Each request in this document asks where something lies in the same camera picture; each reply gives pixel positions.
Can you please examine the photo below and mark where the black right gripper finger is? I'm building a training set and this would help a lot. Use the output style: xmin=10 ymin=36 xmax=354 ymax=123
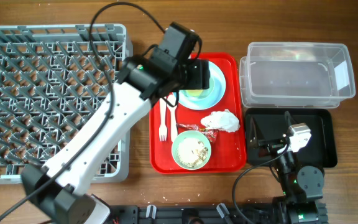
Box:
xmin=250 ymin=117 xmax=260 ymax=146
xmin=284 ymin=111 xmax=295 ymax=133

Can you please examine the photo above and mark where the white napkin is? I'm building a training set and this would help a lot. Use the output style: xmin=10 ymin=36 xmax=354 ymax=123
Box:
xmin=201 ymin=109 xmax=240 ymax=133

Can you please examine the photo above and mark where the red snack wrapper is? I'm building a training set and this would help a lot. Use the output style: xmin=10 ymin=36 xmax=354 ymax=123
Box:
xmin=177 ymin=124 xmax=219 ymax=143

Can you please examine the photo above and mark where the green bowl with rice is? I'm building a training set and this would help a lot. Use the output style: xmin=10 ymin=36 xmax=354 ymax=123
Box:
xmin=172 ymin=131 xmax=212 ymax=170

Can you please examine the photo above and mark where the yellow plastic cup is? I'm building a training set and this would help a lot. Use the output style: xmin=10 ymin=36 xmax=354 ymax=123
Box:
xmin=185 ymin=90 xmax=204 ymax=98

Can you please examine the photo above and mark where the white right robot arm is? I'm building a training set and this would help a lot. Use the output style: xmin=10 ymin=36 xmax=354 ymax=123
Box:
xmin=249 ymin=111 xmax=324 ymax=223

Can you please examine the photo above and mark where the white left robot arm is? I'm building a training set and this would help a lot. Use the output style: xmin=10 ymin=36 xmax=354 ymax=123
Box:
xmin=21 ymin=22 xmax=209 ymax=223

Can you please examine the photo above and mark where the grey dishwasher rack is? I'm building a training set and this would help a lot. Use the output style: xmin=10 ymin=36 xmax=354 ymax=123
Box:
xmin=0 ymin=24 xmax=133 ymax=185

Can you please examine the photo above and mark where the black plastic tray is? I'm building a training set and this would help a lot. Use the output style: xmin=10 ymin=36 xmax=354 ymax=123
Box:
xmin=245 ymin=108 xmax=337 ymax=168

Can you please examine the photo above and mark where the light blue plate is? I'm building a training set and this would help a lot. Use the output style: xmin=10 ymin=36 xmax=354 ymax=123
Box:
xmin=178 ymin=62 xmax=226 ymax=110

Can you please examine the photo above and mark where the white plastic spoon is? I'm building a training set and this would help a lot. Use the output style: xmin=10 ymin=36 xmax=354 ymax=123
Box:
xmin=167 ymin=94 xmax=178 ymax=142

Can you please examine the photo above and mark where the red plastic tray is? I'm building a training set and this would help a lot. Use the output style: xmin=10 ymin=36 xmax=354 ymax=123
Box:
xmin=149 ymin=52 xmax=247 ymax=175

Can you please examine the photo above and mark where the clear plastic bin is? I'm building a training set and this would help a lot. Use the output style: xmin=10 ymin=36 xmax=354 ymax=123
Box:
xmin=239 ymin=42 xmax=356 ymax=108

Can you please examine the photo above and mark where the white plastic fork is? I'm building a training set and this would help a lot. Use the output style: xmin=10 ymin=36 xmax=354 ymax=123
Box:
xmin=158 ymin=98 xmax=167 ymax=141

